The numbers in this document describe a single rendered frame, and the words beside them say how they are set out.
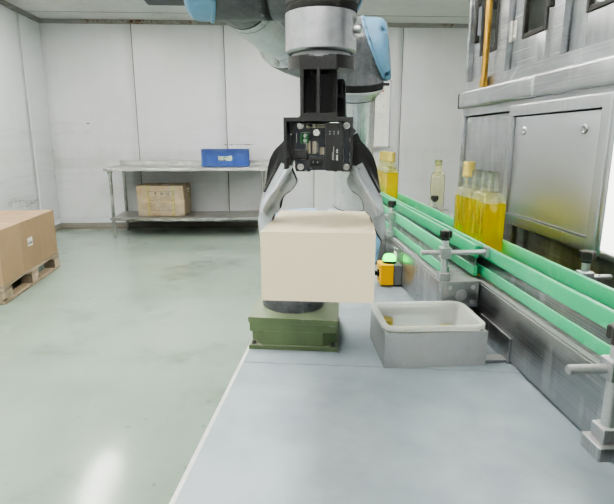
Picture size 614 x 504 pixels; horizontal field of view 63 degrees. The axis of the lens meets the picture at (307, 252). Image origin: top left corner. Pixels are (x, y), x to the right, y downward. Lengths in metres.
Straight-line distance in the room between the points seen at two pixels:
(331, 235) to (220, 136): 6.70
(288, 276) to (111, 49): 7.11
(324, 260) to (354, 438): 0.42
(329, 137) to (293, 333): 0.72
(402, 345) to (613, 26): 0.82
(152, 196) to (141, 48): 1.98
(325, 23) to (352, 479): 0.60
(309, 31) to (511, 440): 0.69
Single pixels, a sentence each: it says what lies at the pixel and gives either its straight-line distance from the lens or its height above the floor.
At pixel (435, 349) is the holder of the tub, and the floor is 0.79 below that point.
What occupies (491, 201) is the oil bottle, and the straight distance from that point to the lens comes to 1.37.
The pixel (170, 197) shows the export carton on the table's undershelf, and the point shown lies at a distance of 6.70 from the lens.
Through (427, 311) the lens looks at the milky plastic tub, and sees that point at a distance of 1.26.
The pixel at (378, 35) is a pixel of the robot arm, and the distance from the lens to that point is 1.02.
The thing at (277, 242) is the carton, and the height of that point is 1.12.
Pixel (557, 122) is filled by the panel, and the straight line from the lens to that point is 1.41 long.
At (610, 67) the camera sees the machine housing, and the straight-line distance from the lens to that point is 1.27.
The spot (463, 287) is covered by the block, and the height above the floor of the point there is 0.87.
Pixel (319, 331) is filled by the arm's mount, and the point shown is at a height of 0.80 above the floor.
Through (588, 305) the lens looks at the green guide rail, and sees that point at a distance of 0.96.
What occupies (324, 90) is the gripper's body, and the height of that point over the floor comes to 1.27.
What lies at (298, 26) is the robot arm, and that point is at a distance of 0.55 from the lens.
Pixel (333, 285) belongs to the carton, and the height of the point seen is 1.07.
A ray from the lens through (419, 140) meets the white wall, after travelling 7.43.
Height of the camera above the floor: 1.23
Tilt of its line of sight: 13 degrees down
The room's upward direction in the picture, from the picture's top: straight up
